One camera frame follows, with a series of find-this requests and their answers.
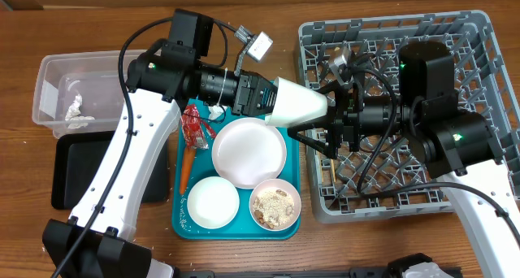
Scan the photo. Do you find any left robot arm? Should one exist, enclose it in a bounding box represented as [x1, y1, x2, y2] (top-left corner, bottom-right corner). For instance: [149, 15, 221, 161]
[42, 9, 278, 278]

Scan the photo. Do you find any white paper cup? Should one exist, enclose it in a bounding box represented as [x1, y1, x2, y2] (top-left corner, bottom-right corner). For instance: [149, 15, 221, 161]
[264, 77, 328, 128]

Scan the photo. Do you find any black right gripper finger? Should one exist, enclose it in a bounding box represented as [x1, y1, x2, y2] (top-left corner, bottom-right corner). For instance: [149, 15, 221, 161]
[292, 132, 337, 159]
[317, 83, 345, 102]

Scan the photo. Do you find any large white plate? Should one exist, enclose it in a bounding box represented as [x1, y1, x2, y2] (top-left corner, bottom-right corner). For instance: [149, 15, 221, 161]
[211, 118, 288, 189]

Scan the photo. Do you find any pink bowl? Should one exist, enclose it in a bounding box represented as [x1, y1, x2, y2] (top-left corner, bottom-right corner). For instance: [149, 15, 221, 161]
[249, 179, 301, 232]

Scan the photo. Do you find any red snack wrapper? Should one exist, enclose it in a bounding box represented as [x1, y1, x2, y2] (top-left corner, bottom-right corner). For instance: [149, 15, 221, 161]
[181, 104, 217, 150]

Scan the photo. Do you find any rice and peanuts pile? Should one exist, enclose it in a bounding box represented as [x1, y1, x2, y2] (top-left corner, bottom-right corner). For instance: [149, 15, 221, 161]
[253, 189, 294, 229]

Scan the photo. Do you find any black tray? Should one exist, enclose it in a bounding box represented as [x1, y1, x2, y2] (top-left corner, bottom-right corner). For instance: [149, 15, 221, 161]
[50, 131, 170, 210]

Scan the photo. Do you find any crumpled tissue in bin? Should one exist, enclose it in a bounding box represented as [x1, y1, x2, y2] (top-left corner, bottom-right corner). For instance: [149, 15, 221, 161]
[65, 94, 95, 130]

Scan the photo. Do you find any teal plastic tray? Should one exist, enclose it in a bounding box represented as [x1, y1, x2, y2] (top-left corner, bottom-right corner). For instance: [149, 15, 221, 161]
[171, 99, 301, 240]

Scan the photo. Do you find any grey dishwasher rack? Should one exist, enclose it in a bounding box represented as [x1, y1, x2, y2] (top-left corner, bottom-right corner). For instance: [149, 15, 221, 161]
[295, 9, 520, 224]

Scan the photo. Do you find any wooden chopstick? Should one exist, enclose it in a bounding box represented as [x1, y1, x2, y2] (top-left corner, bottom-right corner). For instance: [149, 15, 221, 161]
[330, 159, 336, 185]

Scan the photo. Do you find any clear plastic bin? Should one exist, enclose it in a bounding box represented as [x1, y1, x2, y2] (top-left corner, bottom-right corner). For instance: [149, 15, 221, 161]
[32, 50, 126, 138]

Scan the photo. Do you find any small white bowl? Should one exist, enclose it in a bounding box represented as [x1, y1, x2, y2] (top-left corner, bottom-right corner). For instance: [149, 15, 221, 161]
[187, 176, 240, 229]

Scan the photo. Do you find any crumpled white napkin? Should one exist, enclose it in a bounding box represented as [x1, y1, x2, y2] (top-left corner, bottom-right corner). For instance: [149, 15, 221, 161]
[208, 105, 227, 120]

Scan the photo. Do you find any orange carrot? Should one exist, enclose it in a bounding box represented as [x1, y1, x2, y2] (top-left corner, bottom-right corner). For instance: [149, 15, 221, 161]
[179, 146, 196, 195]

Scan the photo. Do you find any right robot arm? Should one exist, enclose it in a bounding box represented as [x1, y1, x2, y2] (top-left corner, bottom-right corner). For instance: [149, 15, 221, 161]
[288, 41, 519, 277]

